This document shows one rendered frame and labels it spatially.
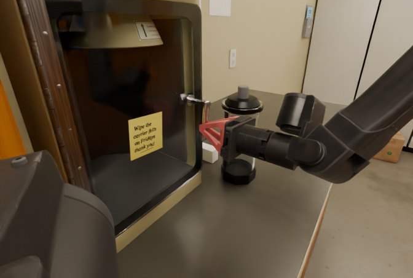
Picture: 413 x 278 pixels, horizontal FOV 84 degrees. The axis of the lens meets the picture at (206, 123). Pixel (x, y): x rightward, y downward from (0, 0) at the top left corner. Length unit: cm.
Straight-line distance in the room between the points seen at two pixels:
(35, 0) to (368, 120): 41
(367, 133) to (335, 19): 294
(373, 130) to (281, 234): 31
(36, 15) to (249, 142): 34
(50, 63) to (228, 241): 44
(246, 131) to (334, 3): 292
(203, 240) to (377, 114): 38
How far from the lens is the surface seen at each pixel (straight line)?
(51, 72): 34
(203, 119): 48
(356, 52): 323
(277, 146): 40
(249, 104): 57
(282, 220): 59
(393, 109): 35
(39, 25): 33
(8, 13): 36
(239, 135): 42
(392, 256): 206
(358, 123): 35
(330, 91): 332
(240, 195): 64
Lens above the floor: 135
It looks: 23 degrees down
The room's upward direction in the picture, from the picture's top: straight up
